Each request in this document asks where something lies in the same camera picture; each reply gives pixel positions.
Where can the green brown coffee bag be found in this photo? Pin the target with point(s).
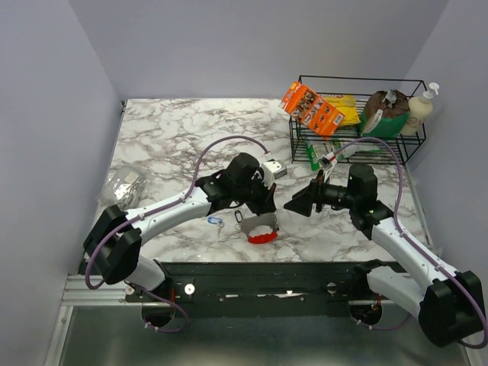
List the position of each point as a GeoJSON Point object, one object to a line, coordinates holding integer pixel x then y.
{"type": "Point", "coordinates": [384, 115]}

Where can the clear bag of foil items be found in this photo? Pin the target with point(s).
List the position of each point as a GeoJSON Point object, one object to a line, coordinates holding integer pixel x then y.
{"type": "Point", "coordinates": [125, 188]}

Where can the orange snack box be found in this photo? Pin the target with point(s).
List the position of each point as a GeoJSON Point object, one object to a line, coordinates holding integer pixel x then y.
{"type": "Point", "coordinates": [311, 110]}

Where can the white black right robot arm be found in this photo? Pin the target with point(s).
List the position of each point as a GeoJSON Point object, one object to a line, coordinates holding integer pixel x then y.
{"type": "Point", "coordinates": [448, 304]}

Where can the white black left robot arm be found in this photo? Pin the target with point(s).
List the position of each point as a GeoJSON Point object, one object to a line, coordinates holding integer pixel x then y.
{"type": "Point", "coordinates": [114, 242]}

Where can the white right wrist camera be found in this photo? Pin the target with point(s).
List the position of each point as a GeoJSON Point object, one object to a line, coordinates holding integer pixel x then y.
{"type": "Point", "coordinates": [327, 161]}

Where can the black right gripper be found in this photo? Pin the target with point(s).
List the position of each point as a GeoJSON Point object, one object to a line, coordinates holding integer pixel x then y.
{"type": "Point", "coordinates": [314, 194]}

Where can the green white snack packet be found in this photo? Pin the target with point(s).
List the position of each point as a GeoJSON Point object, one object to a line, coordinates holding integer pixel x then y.
{"type": "Point", "coordinates": [316, 149]}

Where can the aluminium frame rail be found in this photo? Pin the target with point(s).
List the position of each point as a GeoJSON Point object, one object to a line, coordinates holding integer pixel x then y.
{"type": "Point", "coordinates": [77, 294]}

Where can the blue tag small key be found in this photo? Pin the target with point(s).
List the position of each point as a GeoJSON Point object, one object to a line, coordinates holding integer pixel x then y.
{"type": "Point", "coordinates": [217, 222]}

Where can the white pump lotion bottle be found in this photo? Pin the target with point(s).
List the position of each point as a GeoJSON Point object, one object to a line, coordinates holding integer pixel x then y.
{"type": "Point", "coordinates": [420, 107]}

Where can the yellow chips bag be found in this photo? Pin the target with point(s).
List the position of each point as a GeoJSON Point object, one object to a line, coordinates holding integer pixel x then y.
{"type": "Point", "coordinates": [346, 104]}

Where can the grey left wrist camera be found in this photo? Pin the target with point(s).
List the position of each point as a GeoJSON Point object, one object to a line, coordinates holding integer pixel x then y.
{"type": "Point", "coordinates": [273, 170]}

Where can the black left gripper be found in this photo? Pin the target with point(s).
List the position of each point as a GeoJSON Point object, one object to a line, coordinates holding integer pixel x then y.
{"type": "Point", "coordinates": [266, 203]}

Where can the black metal base rail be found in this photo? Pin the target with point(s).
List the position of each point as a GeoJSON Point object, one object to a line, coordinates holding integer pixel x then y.
{"type": "Point", "coordinates": [251, 290]}

